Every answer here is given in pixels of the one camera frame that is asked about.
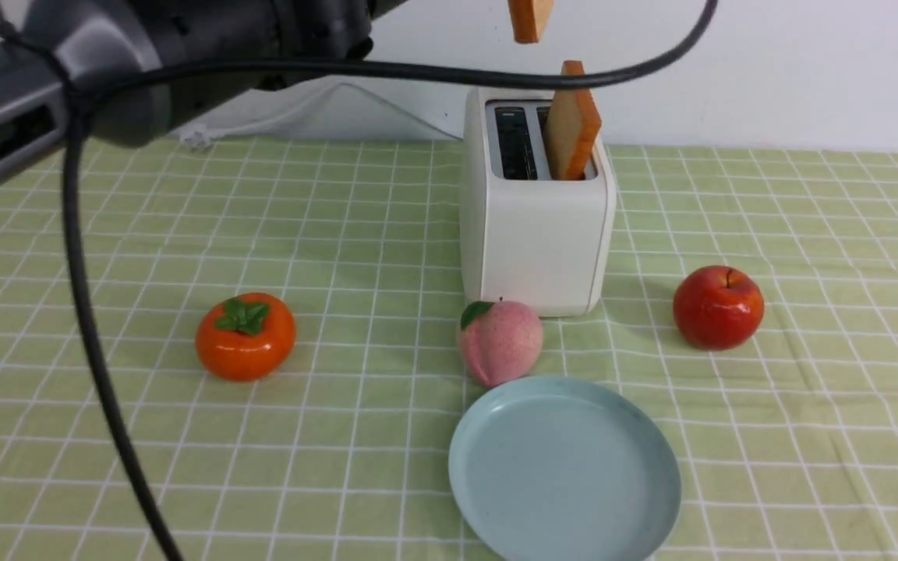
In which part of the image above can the red apple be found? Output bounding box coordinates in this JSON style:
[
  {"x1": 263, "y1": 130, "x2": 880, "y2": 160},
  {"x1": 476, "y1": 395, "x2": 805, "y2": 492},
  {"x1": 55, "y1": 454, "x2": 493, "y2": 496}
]
[{"x1": 671, "y1": 265, "x2": 765, "y2": 351}]

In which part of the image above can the light blue round plate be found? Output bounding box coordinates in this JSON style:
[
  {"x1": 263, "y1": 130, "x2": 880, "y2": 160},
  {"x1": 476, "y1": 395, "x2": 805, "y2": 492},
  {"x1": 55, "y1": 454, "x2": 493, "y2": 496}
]
[{"x1": 447, "y1": 376, "x2": 683, "y2": 560}]

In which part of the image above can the white two-slot toaster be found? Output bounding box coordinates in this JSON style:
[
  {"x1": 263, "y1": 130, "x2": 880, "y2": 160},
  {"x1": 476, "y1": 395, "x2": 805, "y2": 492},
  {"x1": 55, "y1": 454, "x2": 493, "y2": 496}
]
[{"x1": 458, "y1": 86, "x2": 617, "y2": 317}]

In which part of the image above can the orange persimmon with green leaves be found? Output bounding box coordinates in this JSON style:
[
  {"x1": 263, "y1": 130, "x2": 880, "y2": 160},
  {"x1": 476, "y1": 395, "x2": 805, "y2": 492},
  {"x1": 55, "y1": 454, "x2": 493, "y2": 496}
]
[{"x1": 195, "y1": 292, "x2": 297, "y2": 383}]

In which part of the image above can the white power cord with plug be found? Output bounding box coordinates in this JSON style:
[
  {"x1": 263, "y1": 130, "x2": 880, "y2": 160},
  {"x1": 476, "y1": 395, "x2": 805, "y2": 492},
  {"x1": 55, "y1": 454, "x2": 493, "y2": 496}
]
[{"x1": 179, "y1": 82, "x2": 464, "y2": 152}]

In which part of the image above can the green checkered tablecloth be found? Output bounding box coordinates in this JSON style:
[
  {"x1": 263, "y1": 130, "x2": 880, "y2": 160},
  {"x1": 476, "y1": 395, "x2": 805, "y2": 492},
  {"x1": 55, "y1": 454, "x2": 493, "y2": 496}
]
[{"x1": 0, "y1": 139, "x2": 898, "y2": 560}]

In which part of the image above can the pink peach with leaf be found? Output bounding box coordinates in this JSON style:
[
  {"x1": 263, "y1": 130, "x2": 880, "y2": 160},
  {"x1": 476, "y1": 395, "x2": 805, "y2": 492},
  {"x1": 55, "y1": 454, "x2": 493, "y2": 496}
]
[{"x1": 457, "y1": 298, "x2": 544, "y2": 388}]

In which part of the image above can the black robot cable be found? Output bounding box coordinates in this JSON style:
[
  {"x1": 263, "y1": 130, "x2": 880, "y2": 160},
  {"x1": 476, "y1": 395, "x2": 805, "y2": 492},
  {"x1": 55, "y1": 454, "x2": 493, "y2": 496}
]
[{"x1": 0, "y1": 0, "x2": 719, "y2": 561}]

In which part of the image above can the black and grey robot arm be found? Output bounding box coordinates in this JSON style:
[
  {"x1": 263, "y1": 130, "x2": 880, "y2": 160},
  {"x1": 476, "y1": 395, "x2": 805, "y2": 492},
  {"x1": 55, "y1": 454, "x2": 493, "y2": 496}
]
[{"x1": 0, "y1": 1, "x2": 398, "y2": 185}]

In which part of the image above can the toast slice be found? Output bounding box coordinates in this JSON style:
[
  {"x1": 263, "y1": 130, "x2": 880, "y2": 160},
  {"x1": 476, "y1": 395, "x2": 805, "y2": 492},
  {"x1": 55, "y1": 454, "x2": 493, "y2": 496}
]
[
  {"x1": 508, "y1": 0, "x2": 553, "y2": 44},
  {"x1": 544, "y1": 89, "x2": 602, "y2": 181}
]

